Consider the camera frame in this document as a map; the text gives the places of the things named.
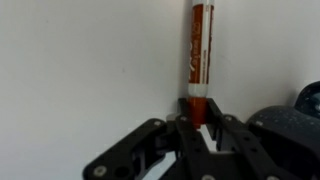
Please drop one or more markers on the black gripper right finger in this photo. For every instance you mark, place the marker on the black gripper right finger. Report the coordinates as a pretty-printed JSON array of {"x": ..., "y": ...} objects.
[{"x": 233, "y": 133}]

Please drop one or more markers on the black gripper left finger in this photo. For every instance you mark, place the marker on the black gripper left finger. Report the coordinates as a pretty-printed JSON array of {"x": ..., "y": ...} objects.
[{"x": 186, "y": 133}]

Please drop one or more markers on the red and white marker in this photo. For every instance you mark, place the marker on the red and white marker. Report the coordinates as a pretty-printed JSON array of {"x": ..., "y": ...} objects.
[{"x": 200, "y": 60}]

